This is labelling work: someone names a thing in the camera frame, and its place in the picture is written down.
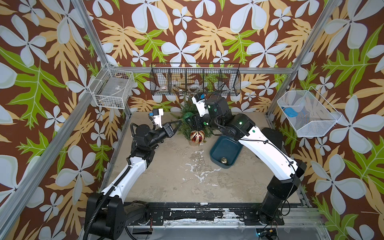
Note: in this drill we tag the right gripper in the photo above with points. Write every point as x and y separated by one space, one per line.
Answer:
197 121

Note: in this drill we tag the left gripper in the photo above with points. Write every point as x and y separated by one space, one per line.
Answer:
169 132

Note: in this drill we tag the green glitter ball ornament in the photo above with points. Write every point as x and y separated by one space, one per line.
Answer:
187 115

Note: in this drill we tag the red gold striped ornament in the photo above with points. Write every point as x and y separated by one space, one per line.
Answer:
197 137

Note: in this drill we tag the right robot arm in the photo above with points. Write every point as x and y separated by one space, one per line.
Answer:
214 113

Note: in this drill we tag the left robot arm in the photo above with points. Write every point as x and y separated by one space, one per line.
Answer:
107 215

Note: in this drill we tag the small green christmas tree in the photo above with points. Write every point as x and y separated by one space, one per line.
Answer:
186 127

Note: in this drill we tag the teal plastic bin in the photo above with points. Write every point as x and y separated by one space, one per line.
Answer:
225 147

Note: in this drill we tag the small gold ornament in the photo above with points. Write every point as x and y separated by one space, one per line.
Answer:
224 161

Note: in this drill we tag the blue object in basket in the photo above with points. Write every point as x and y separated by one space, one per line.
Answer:
290 112

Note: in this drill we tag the white mesh basket right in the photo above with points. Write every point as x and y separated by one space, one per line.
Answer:
316 115

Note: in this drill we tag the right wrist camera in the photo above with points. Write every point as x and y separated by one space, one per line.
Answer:
199 100

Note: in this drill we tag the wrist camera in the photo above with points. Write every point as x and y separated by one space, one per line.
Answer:
156 117
199 100

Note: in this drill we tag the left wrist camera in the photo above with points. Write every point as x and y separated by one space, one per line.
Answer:
156 117

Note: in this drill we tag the black wire basket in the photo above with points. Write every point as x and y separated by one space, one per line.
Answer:
190 79

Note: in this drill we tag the white wire basket left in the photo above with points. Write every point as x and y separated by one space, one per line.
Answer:
111 88

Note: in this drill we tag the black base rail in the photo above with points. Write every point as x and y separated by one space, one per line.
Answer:
246 213

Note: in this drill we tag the electronics board with cables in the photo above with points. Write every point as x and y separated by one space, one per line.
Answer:
267 234

